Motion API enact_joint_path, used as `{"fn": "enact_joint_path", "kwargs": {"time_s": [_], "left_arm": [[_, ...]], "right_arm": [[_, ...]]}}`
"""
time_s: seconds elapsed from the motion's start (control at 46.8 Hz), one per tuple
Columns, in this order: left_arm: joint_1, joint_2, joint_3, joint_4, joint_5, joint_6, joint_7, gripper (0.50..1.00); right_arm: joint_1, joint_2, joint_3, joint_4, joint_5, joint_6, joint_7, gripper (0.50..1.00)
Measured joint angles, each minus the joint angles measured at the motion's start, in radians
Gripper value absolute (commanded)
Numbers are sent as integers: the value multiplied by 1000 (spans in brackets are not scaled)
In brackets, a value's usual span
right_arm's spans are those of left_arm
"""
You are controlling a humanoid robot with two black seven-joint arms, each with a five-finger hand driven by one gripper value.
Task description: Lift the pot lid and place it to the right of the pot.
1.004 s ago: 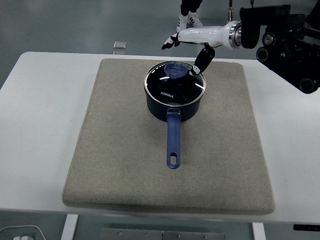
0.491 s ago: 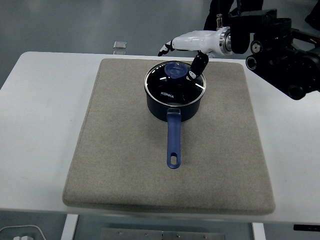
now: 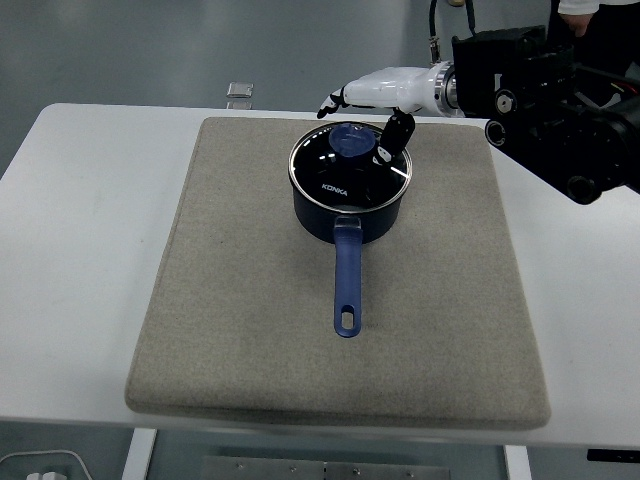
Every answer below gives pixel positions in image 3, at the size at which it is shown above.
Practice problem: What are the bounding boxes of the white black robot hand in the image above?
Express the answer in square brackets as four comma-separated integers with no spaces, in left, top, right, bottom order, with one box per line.
[315,66,444,167]

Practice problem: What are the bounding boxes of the glass pot lid blue knob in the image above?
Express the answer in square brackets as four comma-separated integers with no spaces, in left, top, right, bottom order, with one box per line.
[287,121,415,212]

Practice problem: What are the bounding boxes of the dark blue saucepan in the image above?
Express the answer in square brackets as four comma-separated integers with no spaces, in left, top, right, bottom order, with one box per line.
[290,172,406,340]

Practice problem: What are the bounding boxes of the person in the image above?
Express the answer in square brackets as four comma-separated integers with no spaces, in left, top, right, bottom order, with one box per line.
[546,0,640,85]

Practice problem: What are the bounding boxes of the beige fabric mat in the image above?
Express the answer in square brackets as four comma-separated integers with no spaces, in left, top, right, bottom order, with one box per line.
[123,116,552,430]

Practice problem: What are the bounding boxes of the grey metal plate with screws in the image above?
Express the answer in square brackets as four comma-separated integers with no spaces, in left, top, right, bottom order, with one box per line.
[201,455,452,480]

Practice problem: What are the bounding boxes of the white table leg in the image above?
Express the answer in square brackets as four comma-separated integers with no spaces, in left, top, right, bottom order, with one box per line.
[121,428,158,480]
[503,444,533,480]

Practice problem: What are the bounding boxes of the black bar under table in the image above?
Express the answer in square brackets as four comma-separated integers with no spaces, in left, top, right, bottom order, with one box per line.
[585,448,640,463]

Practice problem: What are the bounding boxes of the white cable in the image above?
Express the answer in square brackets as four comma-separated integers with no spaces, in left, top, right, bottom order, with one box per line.
[0,449,94,480]

